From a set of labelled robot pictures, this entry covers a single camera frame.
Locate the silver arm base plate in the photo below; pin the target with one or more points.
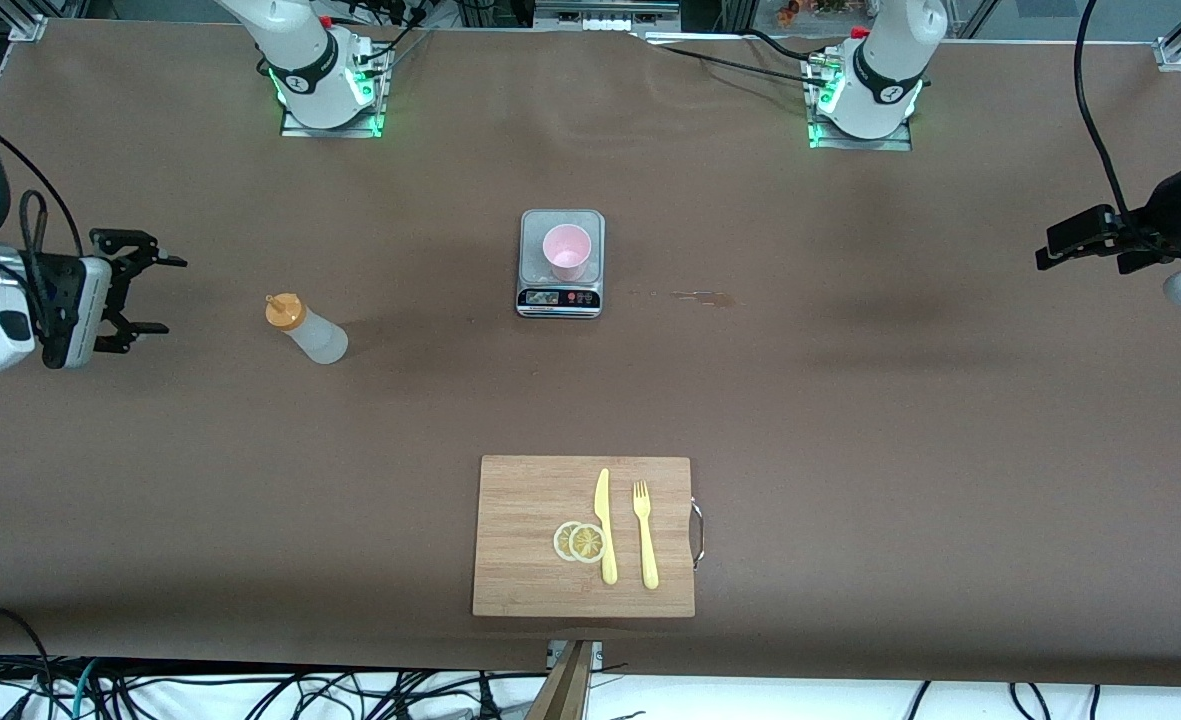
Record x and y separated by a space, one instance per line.
295 130
900 143

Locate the wooden beam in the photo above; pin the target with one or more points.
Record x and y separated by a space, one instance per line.
562 690

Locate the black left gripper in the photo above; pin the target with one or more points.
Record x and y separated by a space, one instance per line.
1153 224

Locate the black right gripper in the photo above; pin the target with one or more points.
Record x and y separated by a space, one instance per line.
62 296

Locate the wooden cutting board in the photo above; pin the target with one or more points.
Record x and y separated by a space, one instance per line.
525 540

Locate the yellow plastic knife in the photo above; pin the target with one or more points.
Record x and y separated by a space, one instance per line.
605 530

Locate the pink plastic cup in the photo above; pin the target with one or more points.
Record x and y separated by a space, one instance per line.
565 255

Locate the white power strip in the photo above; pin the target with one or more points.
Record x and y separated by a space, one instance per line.
610 22

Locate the silver kitchen scale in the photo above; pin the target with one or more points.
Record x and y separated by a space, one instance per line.
535 240

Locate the lemon slice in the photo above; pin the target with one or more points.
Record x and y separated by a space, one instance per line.
561 541
587 543

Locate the small metal bracket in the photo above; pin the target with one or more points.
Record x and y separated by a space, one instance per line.
597 652

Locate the orange and green toys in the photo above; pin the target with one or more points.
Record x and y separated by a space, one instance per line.
800 10

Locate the yellow plastic fork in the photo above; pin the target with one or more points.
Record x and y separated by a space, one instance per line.
646 540

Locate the clear sauce bottle orange cap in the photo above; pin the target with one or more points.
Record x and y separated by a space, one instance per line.
312 335

